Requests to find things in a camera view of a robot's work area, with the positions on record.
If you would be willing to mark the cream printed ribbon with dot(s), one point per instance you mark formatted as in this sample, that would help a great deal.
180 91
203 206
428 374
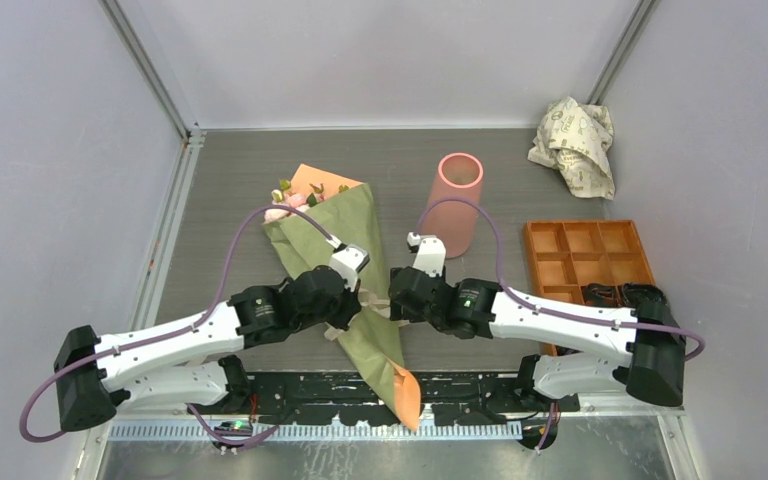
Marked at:
368 301

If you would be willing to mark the crumpled printed paper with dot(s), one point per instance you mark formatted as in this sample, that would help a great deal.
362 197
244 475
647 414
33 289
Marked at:
574 139

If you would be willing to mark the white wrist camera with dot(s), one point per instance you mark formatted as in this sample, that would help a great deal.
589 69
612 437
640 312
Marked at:
429 254
349 260

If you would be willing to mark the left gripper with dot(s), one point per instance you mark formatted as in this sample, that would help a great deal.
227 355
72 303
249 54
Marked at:
351 306

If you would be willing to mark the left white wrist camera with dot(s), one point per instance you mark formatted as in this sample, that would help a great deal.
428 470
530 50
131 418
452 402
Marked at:
349 260

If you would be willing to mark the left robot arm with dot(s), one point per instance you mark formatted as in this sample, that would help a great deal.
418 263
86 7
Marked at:
100 375

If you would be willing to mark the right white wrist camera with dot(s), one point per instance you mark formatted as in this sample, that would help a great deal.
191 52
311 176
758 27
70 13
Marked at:
429 254

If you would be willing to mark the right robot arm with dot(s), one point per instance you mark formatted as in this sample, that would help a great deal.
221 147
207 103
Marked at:
640 350

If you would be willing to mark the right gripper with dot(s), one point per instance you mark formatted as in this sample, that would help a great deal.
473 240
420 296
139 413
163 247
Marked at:
396 313

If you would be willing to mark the green orange flower bouquet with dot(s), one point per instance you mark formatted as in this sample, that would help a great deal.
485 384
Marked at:
324 219

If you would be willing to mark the aluminium frame rail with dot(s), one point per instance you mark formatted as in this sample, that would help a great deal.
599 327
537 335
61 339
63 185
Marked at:
150 292

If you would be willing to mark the pink cylindrical vase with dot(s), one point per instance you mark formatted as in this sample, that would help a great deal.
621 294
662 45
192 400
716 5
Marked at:
458 175

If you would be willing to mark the dark patterned rolled tie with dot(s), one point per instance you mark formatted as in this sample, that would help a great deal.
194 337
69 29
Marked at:
629 294

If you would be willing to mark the orange compartment tray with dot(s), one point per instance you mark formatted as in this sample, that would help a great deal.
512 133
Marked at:
584 261

